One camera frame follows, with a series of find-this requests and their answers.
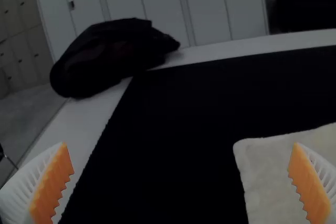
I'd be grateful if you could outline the beige drawer cabinet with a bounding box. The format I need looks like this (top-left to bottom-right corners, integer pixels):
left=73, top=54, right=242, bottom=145
left=0, top=0, right=55, bottom=101

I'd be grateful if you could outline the black mat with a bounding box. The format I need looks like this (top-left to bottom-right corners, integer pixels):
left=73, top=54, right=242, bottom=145
left=59, top=45, right=336, bottom=224

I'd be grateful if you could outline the grey cupboard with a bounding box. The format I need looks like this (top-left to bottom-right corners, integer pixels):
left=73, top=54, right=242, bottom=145
left=31, top=0, right=270, bottom=62

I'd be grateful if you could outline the black crate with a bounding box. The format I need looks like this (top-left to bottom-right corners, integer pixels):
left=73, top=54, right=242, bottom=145
left=269, top=0, right=336, bottom=35

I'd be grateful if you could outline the pale towel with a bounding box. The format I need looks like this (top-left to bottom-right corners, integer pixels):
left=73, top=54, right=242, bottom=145
left=233, top=123, right=336, bottom=224

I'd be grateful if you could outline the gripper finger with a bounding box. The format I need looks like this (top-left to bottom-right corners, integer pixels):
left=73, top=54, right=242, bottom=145
left=0, top=141, right=76, bottom=224
left=287, top=142, right=336, bottom=224

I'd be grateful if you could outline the black jacket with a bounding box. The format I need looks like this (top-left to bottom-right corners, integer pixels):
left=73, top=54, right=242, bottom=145
left=49, top=18, right=182, bottom=100

